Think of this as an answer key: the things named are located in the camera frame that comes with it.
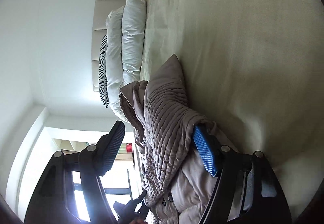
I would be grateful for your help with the zebra striped pillow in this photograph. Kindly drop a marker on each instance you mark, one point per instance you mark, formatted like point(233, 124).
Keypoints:
point(102, 78)

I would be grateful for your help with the red box on shelf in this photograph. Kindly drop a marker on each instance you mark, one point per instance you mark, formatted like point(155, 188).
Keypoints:
point(129, 148)

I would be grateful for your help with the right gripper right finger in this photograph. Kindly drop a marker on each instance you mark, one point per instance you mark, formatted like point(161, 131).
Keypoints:
point(247, 189)

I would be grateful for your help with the beige bed sheet mattress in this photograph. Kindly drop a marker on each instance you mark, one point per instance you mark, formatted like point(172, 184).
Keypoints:
point(255, 67)

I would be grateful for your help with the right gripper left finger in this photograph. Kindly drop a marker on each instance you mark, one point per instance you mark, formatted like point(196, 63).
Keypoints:
point(52, 199)

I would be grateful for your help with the lilac quilted puffer jacket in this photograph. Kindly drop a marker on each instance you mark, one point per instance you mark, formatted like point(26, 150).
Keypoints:
point(177, 185)

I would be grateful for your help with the white folded duvet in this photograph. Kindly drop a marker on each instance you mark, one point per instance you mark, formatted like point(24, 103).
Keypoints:
point(124, 48)

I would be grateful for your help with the dark framed window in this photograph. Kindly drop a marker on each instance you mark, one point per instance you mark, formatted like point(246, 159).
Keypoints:
point(120, 184)

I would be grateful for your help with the white wall shelf unit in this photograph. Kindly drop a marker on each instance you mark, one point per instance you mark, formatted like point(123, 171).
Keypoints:
point(69, 145)

